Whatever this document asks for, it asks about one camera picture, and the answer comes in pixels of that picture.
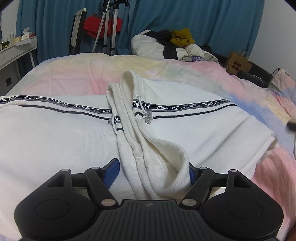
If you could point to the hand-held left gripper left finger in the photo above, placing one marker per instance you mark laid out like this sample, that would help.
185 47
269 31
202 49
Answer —
111 172

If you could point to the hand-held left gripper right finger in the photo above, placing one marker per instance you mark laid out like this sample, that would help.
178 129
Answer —
192 173

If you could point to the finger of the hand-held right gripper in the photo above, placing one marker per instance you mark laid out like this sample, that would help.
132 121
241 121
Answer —
291 126

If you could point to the white hoodie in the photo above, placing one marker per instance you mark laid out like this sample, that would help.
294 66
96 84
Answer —
57 139

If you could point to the pastel pillow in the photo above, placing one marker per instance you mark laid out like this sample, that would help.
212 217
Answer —
282 81

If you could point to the black box on bed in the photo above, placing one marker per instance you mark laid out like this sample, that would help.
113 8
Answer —
256 74

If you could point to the brown paper bag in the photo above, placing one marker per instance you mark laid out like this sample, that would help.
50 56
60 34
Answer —
238 63

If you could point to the pastel bed blanket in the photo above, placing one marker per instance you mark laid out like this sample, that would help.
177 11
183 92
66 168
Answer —
161 67

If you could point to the white puffer jacket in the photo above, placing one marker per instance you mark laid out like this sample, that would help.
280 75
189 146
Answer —
145 45

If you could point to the blue curtain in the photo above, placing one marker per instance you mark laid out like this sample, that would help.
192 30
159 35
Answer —
208 20
57 25

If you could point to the mustard yellow cloth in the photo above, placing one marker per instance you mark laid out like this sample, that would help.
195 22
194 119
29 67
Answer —
181 37

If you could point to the black cloth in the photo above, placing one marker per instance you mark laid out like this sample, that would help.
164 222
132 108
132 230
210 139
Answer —
159 36

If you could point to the black and white folding chair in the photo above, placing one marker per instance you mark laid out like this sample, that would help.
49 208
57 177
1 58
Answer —
77 32

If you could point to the garment steamer stand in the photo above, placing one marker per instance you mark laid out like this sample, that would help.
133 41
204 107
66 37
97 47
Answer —
112 27

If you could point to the red cloth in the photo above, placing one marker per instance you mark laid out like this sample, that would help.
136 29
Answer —
92 25

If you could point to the white dressing table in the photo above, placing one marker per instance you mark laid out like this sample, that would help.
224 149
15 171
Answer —
11 60

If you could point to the white tissue box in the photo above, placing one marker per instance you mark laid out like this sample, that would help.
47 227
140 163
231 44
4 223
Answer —
27 34

